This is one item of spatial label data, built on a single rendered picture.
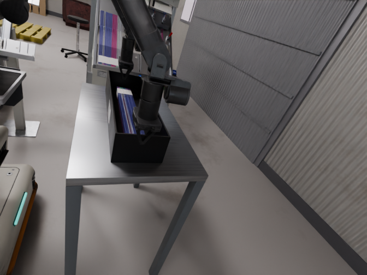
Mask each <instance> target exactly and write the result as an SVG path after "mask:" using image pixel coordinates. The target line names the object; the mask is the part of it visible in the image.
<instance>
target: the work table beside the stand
mask: <svg viewBox="0 0 367 275"><path fill-rule="evenodd" d="M105 88H106V86H101V85H95V84H91V83H84V82H82V85H81V91H80V98H79V104H78V110H77V114H76V120H75V127H74V133H73V139H72V146H71V150H70V156H69V162H68V169H67V175H66V215H65V257H64V275H76V261H77V253H78V238H79V224H80V209H81V194H82V186H91V185H107V184H133V187H134V188H139V184H140V183H168V182H189V183H188V186H187V188H186V190H185V192H184V194H183V196H182V199H181V201H180V203H179V205H178V207H177V210H176V212H175V214H174V216H173V218H172V220H171V223H170V225H169V227H168V230H167V232H166V234H165V236H164V238H163V241H162V243H161V245H160V247H159V249H158V252H157V254H156V256H155V258H154V260H153V262H152V265H151V267H150V269H149V275H158V273H159V271H160V269H161V267H162V266H163V264H164V262H165V260H166V258H167V256H168V254H169V252H170V250H171V248H172V246H173V244H174V242H175V240H176V238H177V236H178V234H179V232H180V230H181V228H182V226H183V224H184V222H185V221H186V219H187V217H188V215H189V213H190V211H191V209H192V207H193V205H194V203H195V201H196V199H197V197H198V195H199V193H200V191H201V189H202V187H203V185H204V183H205V181H206V179H207V178H208V176H209V175H208V174H207V172H206V171H205V169H204V167H203V165H202V164H201V162H200V160H199V158H198V157H197V155H196V153H195V151H194V150H193V148H192V146H191V145H190V143H189V142H188V140H187V138H186V136H185V135H184V133H183V131H182V129H181V128H180V126H179V124H178V122H177V121H176V119H175V117H174V116H173V114H172V112H171V110H170V109H169V107H168V106H167V103H166V102H165V100H164V99H163V97H162V99H161V103H160V107H159V111H158V112H159V114H160V116H161V119H162V121H163V123H164V125H165V127H166V129H167V131H168V133H169V135H170V141H169V144H168V147H167V150H166V153H165V156H164V159H163V162H162V163H111V162H110V147H109V133H108V118H107V110H106V95H105Z"/></svg>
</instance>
